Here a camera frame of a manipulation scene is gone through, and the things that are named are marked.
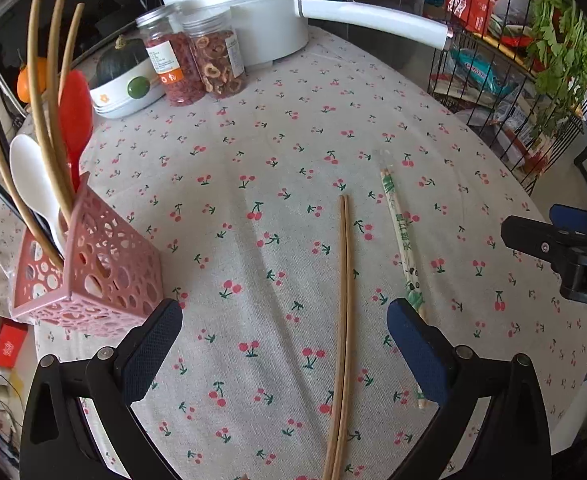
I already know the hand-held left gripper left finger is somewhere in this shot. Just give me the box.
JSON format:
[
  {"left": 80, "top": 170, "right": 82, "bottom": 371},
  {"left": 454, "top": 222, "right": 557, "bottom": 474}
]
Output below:
[{"left": 18, "top": 299, "right": 183, "bottom": 480}]

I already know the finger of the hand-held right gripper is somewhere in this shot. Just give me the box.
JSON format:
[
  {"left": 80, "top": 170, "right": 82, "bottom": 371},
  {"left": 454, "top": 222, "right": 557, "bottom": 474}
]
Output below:
[
  {"left": 548, "top": 203, "right": 587, "bottom": 235},
  {"left": 501, "top": 214, "right": 581, "bottom": 273}
]

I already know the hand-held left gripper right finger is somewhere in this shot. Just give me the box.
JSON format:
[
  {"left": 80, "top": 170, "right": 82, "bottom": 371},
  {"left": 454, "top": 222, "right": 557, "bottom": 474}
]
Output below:
[{"left": 386, "top": 297, "right": 559, "bottom": 480}]

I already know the pink perforated utensil holder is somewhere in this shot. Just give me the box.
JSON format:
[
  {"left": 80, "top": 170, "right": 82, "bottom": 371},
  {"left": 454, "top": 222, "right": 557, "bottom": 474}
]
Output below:
[{"left": 11, "top": 172, "right": 162, "bottom": 333}]

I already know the paper-wrapped chopsticks pair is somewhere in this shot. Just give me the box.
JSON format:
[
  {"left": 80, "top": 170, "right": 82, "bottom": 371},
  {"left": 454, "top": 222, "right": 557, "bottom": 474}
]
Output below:
[{"left": 379, "top": 150, "right": 429, "bottom": 408}]

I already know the bamboo chopstick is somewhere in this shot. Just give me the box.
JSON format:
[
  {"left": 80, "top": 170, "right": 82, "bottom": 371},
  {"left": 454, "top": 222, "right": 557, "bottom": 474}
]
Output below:
[
  {"left": 0, "top": 60, "right": 64, "bottom": 268},
  {"left": 46, "top": 0, "right": 77, "bottom": 201},
  {"left": 56, "top": 3, "right": 85, "bottom": 81},
  {"left": 322, "top": 195, "right": 347, "bottom": 480},
  {"left": 331, "top": 195, "right": 351, "bottom": 480},
  {"left": 28, "top": 0, "right": 77, "bottom": 216}
]

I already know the white plastic spoon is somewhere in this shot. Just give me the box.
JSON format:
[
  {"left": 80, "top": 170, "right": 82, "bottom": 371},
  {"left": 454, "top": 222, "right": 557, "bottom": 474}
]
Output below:
[{"left": 8, "top": 133, "right": 69, "bottom": 256}]

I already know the red plastic spoon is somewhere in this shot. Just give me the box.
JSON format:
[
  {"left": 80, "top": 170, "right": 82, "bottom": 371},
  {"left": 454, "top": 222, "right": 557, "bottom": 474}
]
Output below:
[{"left": 58, "top": 70, "right": 94, "bottom": 196}]

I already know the red box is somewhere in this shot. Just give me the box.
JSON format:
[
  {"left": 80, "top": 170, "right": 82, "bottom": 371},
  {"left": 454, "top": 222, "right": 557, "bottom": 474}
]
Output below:
[{"left": 0, "top": 322, "right": 29, "bottom": 371}]

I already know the green leafy herb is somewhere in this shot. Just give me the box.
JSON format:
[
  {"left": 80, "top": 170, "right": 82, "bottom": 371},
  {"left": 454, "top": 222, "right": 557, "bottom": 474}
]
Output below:
[{"left": 523, "top": 0, "right": 587, "bottom": 136}]

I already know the pile of snack packets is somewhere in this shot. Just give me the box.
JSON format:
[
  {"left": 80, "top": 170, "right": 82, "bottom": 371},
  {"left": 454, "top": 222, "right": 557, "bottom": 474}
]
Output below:
[{"left": 423, "top": 0, "right": 574, "bottom": 176}]

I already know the cherry print tablecloth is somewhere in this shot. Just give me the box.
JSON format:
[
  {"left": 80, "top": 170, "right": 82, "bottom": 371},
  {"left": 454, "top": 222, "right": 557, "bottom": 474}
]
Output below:
[{"left": 0, "top": 25, "right": 587, "bottom": 480}]

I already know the white bowl with green print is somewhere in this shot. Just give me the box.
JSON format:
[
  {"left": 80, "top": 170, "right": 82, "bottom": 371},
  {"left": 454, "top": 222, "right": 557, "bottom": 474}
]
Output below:
[{"left": 90, "top": 60, "right": 167, "bottom": 120}]

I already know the clear jar of red berries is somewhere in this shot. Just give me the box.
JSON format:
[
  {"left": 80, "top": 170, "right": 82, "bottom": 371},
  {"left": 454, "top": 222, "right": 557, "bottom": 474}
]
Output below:
[{"left": 135, "top": 5, "right": 207, "bottom": 107}]

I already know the dark green pumpkin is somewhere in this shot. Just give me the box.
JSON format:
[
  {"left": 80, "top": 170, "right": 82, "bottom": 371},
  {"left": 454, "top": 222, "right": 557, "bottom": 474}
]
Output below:
[{"left": 96, "top": 35, "right": 149, "bottom": 86}]

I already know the clear jar of dried slices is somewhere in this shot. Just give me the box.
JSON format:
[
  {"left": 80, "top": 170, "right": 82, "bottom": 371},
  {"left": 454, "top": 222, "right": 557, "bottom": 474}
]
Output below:
[{"left": 181, "top": 10, "right": 248, "bottom": 98}]

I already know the orange tangerine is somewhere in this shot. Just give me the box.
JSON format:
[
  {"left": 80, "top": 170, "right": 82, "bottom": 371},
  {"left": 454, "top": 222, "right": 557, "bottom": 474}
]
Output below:
[{"left": 16, "top": 62, "right": 49, "bottom": 103}]

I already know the black wire rack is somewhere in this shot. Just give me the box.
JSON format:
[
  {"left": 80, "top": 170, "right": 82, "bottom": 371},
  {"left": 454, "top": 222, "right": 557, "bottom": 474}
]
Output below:
[{"left": 426, "top": 0, "right": 587, "bottom": 196}]

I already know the white pot with handle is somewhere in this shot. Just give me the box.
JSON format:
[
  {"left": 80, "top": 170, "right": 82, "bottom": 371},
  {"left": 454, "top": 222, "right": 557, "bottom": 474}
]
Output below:
[{"left": 154, "top": 0, "right": 455, "bottom": 68}]

